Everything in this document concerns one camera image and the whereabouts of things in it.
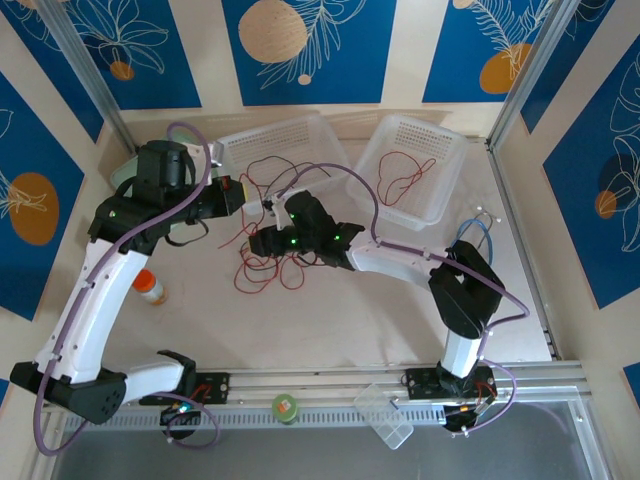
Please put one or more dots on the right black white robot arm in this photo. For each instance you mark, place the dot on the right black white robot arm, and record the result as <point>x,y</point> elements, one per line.
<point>390,262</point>

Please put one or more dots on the clear plastic organizer box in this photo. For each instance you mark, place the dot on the clear plastic organizer box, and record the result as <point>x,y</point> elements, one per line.
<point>385,417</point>

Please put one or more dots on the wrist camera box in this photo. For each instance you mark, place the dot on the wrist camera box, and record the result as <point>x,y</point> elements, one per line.
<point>272,206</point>
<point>216,152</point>

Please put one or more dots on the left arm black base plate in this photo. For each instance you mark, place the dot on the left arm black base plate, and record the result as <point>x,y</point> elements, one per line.
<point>215,387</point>

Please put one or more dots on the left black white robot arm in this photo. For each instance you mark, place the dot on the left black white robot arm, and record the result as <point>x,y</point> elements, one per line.
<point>95,310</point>

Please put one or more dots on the clear perforated plastic basket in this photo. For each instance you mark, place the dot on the clear perforated plastic basket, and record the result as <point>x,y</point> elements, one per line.
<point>440,150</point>
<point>300,140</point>

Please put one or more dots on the mint green zip case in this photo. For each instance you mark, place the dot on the mint green zip case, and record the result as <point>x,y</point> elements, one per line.
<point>122,175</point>

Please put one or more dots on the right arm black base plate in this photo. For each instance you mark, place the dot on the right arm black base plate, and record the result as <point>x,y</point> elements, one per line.
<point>420,384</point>

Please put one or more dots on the aluminium mounting rail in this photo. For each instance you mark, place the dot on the aluminium mounting rail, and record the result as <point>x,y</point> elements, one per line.
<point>320,382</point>

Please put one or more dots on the blue floral wall poster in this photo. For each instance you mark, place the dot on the blue floral wall poster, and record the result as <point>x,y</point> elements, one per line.
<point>350,75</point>
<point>50,75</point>
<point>565,75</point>
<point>165,75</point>
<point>50,250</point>
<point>575,225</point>
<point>450,50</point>

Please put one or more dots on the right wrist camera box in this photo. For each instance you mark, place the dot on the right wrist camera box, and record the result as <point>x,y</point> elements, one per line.
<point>272,206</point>

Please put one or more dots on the aluminium table side rail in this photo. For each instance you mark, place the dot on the aluminium table side rail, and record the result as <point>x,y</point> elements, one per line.
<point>500,170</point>

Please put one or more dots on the orange lid pill bottle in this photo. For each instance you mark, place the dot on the orange lid pill bottle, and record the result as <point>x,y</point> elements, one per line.
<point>151,289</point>

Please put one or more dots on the small black control board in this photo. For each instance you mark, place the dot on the small black control board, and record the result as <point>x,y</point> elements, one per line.
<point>460,421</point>
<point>175,416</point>

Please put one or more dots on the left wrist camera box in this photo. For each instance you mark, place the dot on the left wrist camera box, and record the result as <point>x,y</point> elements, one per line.
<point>216,152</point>

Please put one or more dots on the grey metal panel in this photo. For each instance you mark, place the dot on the grey metal panel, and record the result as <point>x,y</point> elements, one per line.
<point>300,460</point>

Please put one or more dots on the aluminium frame post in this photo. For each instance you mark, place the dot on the aluminium frame post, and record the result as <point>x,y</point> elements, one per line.
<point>85,65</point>
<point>530,70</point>

